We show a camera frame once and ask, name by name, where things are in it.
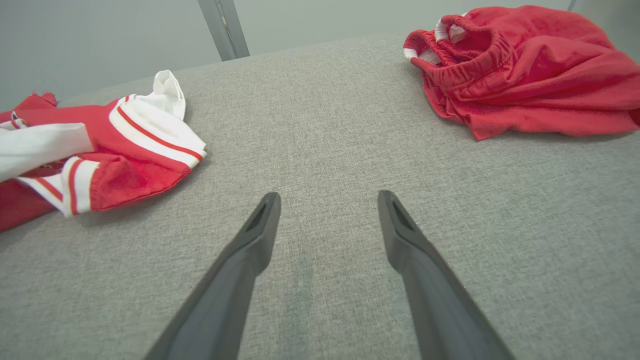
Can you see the red shorts with white stripe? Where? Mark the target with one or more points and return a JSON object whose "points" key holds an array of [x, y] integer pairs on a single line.
{"points": [[525, 65]]}

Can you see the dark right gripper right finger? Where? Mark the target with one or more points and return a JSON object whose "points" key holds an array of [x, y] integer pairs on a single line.
{"points": [[440, 310]]}

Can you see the red white basketball jersey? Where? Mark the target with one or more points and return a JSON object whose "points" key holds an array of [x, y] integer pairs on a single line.
{"points": [[120, 170]]}

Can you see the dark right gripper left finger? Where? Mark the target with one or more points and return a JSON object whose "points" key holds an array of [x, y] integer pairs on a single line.
{"points": [[225, 300]]}

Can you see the grey partition post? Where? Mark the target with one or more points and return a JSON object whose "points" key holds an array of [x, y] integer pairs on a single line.
{"points": [[225, 27], [572, 4]]}

